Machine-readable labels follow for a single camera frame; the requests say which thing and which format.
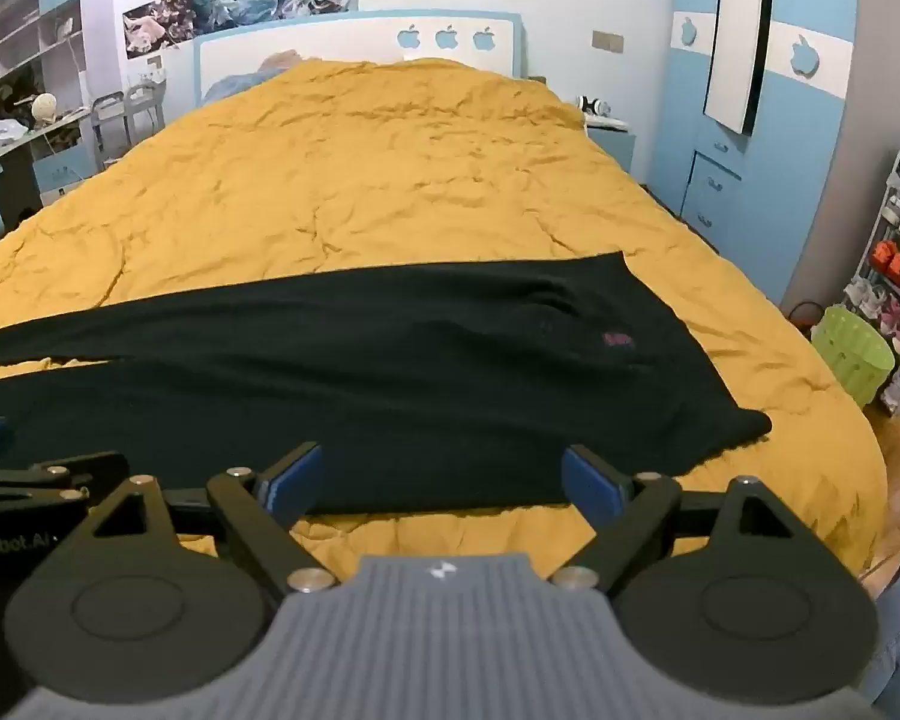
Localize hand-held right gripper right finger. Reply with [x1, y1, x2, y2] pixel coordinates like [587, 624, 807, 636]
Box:
[551, 447, 818, 593]

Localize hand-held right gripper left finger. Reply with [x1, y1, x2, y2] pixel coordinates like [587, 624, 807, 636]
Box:
[67, 442, 338, 595]

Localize black pants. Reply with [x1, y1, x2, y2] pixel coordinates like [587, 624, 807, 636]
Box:
[0, 253, 773, 522]

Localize dark desk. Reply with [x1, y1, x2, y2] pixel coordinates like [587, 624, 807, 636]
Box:
[0, 109, 95, 241]

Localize green plastic basket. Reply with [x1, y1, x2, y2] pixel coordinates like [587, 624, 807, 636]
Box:
[810, 305, 896, 407]

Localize yellow quilted blanket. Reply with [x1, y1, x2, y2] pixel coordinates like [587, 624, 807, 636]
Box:
[0, 56, 890, 593]

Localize blue nightstand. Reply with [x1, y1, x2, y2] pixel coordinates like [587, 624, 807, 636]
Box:
[585, 116, 638, 173]

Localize grey white chair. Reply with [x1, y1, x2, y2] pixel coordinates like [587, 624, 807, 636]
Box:
[92, 90, 132, 166]
[124, 82, 167, 143]

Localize blue and white wardrobe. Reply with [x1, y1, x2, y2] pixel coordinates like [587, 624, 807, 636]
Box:
[664, 0, 860, 308]

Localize grey shoe rack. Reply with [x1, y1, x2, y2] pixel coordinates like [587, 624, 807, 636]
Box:
[844, 142, 900, 417]

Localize group of shoes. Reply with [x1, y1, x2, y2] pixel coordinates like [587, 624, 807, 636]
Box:
[851, 165, 900, 406]

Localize blue pillow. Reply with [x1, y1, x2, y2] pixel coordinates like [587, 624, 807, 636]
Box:
[202, 49, 327, 102]

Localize white and blue headboard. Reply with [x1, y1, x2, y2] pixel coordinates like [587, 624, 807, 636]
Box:
[193, 10, 527, 110]

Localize white black-edged panel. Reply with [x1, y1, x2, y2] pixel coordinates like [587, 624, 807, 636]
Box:
[701, 0, 777, 137]

